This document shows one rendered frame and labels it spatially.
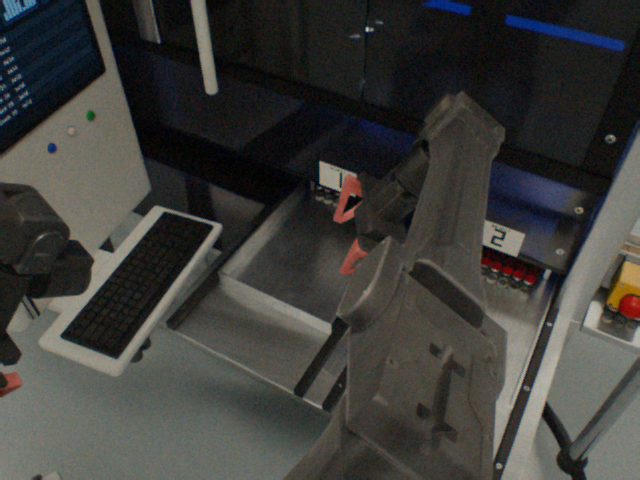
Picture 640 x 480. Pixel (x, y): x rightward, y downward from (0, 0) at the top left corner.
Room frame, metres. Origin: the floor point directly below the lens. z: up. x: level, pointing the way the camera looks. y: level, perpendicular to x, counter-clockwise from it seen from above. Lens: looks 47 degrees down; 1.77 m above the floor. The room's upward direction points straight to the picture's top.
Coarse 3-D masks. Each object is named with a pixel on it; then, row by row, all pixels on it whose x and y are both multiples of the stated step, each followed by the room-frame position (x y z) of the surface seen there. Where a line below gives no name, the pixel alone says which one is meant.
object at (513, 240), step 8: (488, 224) 0.74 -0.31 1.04; (488, 232) 0.74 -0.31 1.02; (496, 232) 0.73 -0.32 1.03; (512, 232) 0.72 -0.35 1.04; (488, 240) 0.73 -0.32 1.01; (496, 240) 0.73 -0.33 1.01; (504, 240) 0.72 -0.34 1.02; (512, 240) 0.71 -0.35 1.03; (520, 240) 0.71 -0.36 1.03; (496, 248) 0.72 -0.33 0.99; (504, 248) 0.72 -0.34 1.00; (512, 248) 0.71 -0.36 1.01
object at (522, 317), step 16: (496, 288) 0.72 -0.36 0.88; (544, 288) 0.72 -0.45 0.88; (496, 304) 0.68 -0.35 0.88; (512, 304) 0.68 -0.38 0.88; (528, 304) 0.68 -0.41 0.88; (544, 304) 0.68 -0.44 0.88; (496, 320) 0.64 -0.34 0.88; (512, 320) 0.64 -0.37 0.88; (528, 320) 0.64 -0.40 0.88; (512, 336) 0.60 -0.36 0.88; (528, 336) 0.60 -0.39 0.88; (512, 352) 0.57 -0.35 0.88; (528, 352) 0.57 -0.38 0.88; (512, 368) 0.53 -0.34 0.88; (512, 384) 0.50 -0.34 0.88; (496, 400) 0.45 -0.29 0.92; (512, 400) 0.45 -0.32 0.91
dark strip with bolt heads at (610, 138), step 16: (624, 64) 0.69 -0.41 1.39; (624, 80) 0.68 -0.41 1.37; (624, 96) 0.68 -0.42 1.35; (608, 112) 0.69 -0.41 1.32; (624, 112) 0.68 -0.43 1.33; (608, 128) 0.68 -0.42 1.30; (624, 128) 0.67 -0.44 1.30; (592, 144) 0.69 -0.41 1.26; (608, 144) 0.68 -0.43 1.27; (624, 144) 0.67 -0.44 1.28; (592, 160) 0.68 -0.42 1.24; (608, 160) 0.67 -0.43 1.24; (608, 176) 0.67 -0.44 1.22; (576, 208) 0.67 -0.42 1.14
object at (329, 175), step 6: (324, 168) 0.91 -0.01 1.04; (330, 168) 0.90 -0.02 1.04; (336, 168) 0.90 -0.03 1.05; (324, 174) 0.91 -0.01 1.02; (330, 174) 0.90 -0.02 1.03; (336, 174) 0.90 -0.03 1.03; (342, 174) 0.89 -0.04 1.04; (354, 174) 0.88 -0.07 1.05; (324, 180) 0.91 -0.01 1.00; (330, 180) 0.90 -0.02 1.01; (336, 180) 0.90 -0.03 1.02; (342, 180) 0.89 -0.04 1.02; (330, 186) 0.90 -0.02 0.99; (336, 186) 0.90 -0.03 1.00
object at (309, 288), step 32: (288, 224) 0.90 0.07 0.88; (320, 224) 0.90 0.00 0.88; (352, 224) 0.90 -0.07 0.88; (256, 256) 0.80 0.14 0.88; (288, 256) 0.80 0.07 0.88; (320, 256) 0.80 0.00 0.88; (256, 288) 0.69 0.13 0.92; (288, 288) 0.72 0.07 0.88; (320, 288) 0.72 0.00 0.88; (320, 320) 0.62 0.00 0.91
